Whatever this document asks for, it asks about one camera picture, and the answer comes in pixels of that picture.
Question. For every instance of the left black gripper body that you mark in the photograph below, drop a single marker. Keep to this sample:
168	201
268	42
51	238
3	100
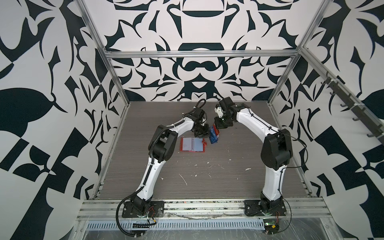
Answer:
202	131

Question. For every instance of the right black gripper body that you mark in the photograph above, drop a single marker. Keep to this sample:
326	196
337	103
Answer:
223	122

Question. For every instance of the red credit card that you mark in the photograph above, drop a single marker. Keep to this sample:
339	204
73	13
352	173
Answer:
215	130

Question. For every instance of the red leather card holder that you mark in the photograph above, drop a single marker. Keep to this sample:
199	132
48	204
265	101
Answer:
196	145

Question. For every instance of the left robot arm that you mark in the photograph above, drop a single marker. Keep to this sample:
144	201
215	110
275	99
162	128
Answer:
161	148

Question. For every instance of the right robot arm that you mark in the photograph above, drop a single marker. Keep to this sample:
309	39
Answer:
276	153

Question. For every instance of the blue card stand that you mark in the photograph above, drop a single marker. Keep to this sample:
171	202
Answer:
212	137

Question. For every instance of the green circuit board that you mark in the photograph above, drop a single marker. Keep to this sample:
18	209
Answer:
271	226

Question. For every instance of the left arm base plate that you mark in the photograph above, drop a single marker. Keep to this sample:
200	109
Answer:
151	209

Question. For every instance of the white slotted cable duct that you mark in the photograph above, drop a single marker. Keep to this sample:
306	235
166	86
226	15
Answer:
241	224

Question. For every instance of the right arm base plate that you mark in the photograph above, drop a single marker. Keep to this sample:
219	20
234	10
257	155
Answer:
264	208

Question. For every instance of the wall hook rack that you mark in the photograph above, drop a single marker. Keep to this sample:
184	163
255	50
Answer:
351	103

